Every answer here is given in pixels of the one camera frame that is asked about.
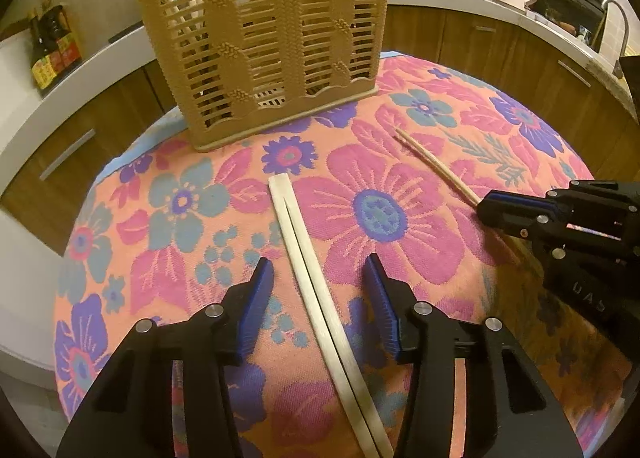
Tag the pair of wooden chopsticks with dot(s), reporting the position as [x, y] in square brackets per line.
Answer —
[320, 288]

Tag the yellow plastic utensil basket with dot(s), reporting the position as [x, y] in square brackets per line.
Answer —
[280, 38]

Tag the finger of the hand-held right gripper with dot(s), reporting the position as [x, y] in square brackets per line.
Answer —
[505, 220]
[517, 199]

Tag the wooden lower cabinets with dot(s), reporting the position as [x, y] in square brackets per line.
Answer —
[30, 203]

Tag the floral table cloth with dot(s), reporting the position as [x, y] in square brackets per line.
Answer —
[380, 208]

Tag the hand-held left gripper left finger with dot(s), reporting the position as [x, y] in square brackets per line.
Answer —
[257, 303]

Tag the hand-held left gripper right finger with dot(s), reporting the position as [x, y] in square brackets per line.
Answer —
[382, 303]

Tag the metal sink faucet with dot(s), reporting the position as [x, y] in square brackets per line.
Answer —
[612, 23]

